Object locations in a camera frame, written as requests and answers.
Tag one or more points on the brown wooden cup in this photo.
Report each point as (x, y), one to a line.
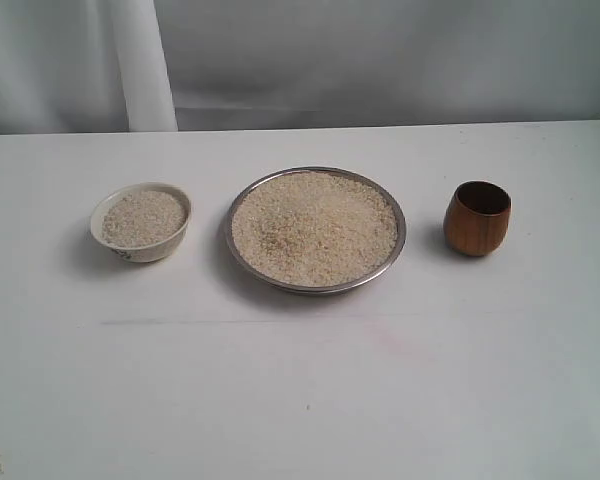
(477, 218)

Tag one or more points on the round steel rice tray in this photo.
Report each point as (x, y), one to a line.
(315, 230)

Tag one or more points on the white floral ceramic bowl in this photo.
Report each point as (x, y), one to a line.
(142, 223)

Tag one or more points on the white backdrop curtain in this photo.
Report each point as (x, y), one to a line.
(110, 66)

